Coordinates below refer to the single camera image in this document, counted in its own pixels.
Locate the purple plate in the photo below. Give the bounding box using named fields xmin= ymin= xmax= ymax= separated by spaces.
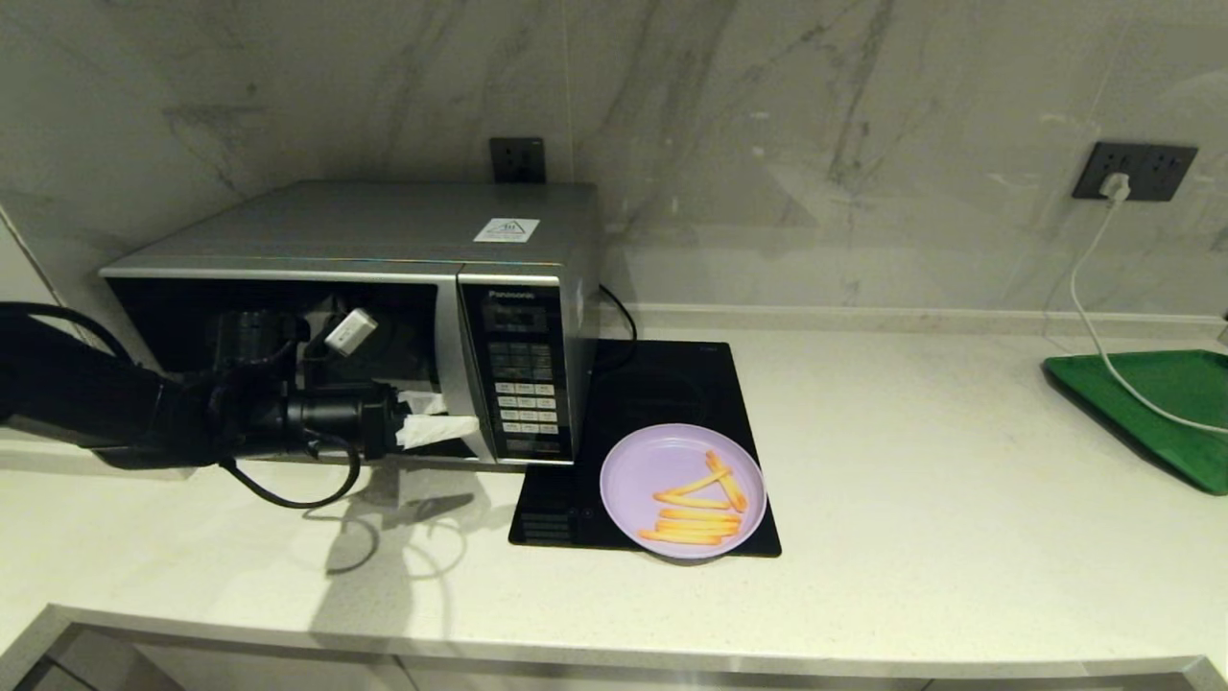
xmin=599 ymin=423 xmax=768 ymax=560

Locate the silver Panasonic microwave oven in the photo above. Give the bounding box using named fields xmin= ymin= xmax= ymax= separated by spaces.
xmin=99 ymin=180 xmax=602 ymax=467

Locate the black induction cooktop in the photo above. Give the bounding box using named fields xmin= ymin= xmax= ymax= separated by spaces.
xmin=508 ymin=341 xmax=782 ymax=559

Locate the green plastic tray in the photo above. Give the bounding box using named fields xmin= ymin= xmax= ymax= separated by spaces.
xmin=1043 ymin=350 xmax=1228 ymax=496

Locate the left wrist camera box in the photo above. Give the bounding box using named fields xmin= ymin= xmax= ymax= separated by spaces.
xmin=324 ymin=308 xmax=379 ymax=358

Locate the small black wall outlet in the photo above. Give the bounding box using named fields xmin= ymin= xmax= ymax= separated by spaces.
xmin=489 ymin=137 xmax=547 ymax=185

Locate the white power cable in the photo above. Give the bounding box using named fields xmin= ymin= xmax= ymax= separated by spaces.
xmin=1068 ymin=197 xmax=1228 ymax=437

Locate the wide black wall outlet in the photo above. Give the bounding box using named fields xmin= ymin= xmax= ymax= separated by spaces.
xmin=1072 ymin=142 xmax=1198 ymax=203

